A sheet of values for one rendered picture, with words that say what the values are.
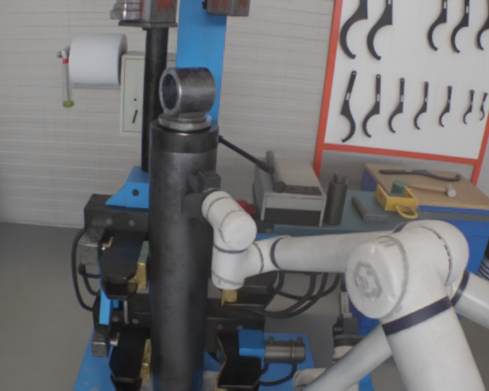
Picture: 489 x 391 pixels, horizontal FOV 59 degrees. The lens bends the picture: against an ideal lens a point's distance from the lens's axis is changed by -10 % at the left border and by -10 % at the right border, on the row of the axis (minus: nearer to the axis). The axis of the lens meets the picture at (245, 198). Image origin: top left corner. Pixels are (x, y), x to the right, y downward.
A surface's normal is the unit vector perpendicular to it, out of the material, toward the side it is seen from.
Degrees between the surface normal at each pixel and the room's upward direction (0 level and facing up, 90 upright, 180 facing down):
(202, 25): 90
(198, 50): 90
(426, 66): 90
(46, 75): 90
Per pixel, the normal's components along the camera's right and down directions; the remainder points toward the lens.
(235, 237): 0.28, 0.36
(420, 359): -0.61, -0.04
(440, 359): -0.15, -0.28
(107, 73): 0.01, 0.68
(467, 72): 0.05, 0.40
